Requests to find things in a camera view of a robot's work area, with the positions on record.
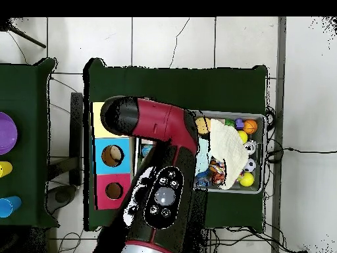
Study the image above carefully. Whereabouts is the cream muslin cloth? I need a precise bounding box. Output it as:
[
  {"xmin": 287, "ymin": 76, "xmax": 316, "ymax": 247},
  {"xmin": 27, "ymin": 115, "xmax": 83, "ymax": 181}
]
[{"xmin": 207, "ymin": 119, "xmax": 249, "ymax": 190}]

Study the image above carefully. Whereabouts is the clear mesh bin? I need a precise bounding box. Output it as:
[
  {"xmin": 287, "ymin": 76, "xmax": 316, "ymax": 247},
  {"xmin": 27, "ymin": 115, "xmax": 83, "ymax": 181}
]
[{"xmin": 136, "ymin": 107, "xmax": 267, "ymax": 195}]

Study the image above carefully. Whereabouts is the purple plate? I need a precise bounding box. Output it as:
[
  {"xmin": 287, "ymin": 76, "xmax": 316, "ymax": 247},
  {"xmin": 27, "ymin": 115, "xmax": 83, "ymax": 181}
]
[{"xmin": 0, "ymin": 111, "xmax": 19, "ymax": 156}]

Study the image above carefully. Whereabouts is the dark green side table cloth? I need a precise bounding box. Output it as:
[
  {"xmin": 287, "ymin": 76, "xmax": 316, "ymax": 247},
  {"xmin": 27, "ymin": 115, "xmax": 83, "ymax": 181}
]
[{"xmin": 0, "ymin": 57, "xmax": 59, "ymax": 229}]

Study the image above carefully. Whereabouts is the dark green tablecloth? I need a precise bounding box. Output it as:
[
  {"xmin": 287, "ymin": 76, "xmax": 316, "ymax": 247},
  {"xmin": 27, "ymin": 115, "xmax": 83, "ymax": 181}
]
[{"xmin": 83, "ymin": 57, "xmax": 269, "ymax": 233}]

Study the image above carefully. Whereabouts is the blue cup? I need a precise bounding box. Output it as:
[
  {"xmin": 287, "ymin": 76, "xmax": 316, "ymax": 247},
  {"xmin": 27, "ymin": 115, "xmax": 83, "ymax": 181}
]
[{"xmin": 0, "ymin": 196, "xmax": 22, "ymax": 219}]

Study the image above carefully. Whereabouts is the blue globe ball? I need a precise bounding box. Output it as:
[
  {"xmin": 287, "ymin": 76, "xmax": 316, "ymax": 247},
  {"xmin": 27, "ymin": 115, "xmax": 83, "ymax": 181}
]
[{"xmin": 142, "ymin": 144, "xmax": 155, "ymax": 158}]

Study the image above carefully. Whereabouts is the wooden box with three holes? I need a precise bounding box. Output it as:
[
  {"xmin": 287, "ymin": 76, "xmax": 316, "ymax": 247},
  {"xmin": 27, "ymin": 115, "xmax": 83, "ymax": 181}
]
[{"xmin": 91, "ymin": 101, "xmax": 136, "ymax": 211}]

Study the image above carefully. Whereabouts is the yellow cup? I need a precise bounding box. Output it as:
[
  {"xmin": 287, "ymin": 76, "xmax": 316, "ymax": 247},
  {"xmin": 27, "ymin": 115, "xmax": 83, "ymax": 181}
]
[{"xmin": 0, "ymin": 161, "xmax": 14, "ymax": 179}]

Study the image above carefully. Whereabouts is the black tripod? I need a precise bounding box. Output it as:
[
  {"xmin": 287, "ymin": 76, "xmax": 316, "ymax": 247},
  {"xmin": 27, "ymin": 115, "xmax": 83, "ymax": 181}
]
[{"xmin": 0, "ymin": 18, "xmax": 47, "ymax": 49}]

